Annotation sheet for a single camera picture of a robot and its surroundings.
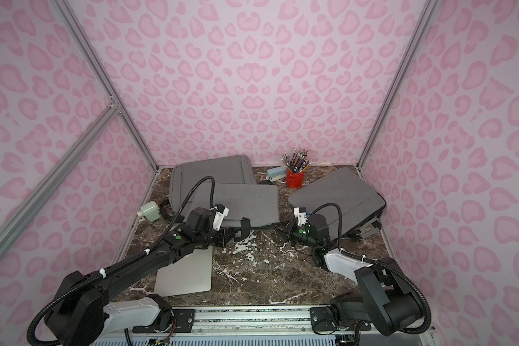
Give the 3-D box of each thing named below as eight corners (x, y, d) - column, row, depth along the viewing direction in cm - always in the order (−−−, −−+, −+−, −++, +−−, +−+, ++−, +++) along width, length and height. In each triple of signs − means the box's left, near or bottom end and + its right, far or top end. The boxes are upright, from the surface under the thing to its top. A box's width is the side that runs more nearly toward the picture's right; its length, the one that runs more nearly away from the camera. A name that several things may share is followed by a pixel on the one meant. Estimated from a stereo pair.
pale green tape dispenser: (145, 225, 99) (137, 216, 93) (143, 216, 102) (135, 207, 96) (162, 218, 101) (155, 209, 96) (159, 209, 105) (152, 200, 99)
